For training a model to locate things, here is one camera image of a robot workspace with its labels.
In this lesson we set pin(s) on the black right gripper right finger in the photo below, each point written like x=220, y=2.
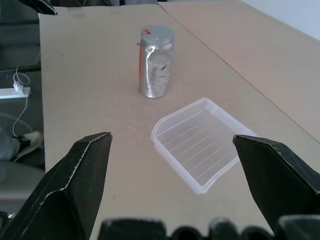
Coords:
x=280, y=180

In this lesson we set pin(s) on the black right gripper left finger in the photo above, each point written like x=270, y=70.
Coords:
x=75, y=190

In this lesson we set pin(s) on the clear plastic tray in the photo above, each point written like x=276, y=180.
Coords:
x=197, y=147

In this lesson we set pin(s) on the grey plastic jar lid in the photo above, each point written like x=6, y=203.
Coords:
x=157, y=35

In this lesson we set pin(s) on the black and white shoe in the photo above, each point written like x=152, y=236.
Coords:
x=28, y=143

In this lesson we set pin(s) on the white charger plug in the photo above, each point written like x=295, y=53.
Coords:
x=18, y=86

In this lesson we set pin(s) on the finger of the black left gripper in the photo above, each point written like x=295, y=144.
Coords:
x=41, y=6

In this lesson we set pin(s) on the person's leg in grey trousers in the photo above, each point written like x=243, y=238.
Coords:
x=7, y=146

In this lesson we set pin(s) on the silver foil jar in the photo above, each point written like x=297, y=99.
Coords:
x=155, y=72

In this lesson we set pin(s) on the white power strip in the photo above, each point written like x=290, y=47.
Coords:
x=12, y=93

